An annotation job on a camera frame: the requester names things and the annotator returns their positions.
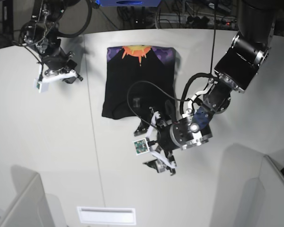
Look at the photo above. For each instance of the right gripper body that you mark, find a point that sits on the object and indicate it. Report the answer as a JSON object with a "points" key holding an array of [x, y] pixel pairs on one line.
{"points": [[57, 61]]}

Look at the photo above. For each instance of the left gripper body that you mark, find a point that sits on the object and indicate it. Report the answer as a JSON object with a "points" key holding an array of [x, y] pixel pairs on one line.
{"points": [[186, 133]]}

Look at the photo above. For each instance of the black T-shirt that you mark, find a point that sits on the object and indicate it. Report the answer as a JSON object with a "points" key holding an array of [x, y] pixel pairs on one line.
{"points": [[139, 78]]}

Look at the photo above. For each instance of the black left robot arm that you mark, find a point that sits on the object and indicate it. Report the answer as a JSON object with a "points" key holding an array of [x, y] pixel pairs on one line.
{"points": [[208, 94]]}

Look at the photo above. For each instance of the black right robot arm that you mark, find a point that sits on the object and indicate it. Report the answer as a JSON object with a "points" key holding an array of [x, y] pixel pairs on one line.
{"points": [[41, 35]]}

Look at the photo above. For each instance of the blue box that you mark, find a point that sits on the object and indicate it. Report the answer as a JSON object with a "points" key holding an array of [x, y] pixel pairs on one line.
{"points": [[135, 3]]}

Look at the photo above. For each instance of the white slotted panel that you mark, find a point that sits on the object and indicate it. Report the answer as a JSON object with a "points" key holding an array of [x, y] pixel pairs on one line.
{"points": [[107, 216]]}

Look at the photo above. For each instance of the white right partition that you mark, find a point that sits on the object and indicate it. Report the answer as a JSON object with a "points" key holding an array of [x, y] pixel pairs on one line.
{"points": [[262, 201]]}

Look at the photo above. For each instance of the white partition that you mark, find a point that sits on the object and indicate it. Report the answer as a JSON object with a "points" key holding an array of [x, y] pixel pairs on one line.
{"points": [[24, 202], [262, 201]]}

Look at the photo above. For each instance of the white left partition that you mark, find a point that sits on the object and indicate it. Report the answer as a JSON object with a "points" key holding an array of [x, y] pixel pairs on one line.
{"points": [[24, 202]]}

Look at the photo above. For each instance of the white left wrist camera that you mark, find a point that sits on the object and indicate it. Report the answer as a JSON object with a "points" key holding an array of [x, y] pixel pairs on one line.
{"points": [[141, 146]]}

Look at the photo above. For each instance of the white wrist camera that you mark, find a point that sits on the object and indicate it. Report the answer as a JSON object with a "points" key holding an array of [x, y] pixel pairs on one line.
{"points": [[40, 86], [141, 146]]}

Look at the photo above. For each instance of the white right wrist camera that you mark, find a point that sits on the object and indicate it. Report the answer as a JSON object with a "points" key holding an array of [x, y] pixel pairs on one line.
{"points": [[40, 86]]}

